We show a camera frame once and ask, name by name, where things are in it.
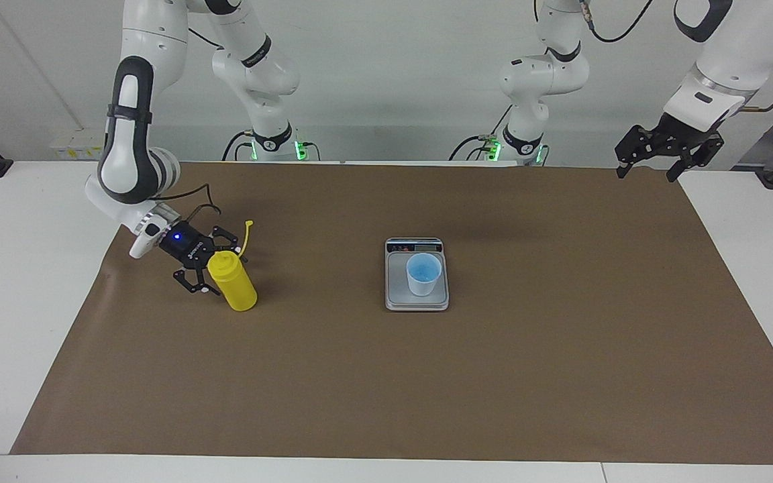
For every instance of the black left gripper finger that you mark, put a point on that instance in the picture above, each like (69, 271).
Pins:
(636, 144)
(702, 155)

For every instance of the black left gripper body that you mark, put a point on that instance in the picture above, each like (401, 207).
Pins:
(678, 134)

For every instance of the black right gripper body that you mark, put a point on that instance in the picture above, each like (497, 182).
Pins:
(185, 245)

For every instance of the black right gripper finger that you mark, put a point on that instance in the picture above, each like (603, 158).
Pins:
(225, 238)
(195, 280)

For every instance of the yellow squeeze bottle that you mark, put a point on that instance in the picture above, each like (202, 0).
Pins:
(237, 288)

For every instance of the light blue plastic cup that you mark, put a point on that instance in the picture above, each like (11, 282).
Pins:
(422, 282)

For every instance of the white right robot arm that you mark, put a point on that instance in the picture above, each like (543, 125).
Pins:
(128, 161)

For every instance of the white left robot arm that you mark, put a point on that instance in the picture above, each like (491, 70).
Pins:
(729, 60)

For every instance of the silver digital kitchen scale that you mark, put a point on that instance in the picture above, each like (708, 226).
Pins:
(396, 295)

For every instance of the white socket box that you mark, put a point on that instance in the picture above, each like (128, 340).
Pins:
(81, 144)

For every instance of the brown paper table mat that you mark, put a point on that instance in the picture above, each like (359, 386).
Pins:
(386, 382)

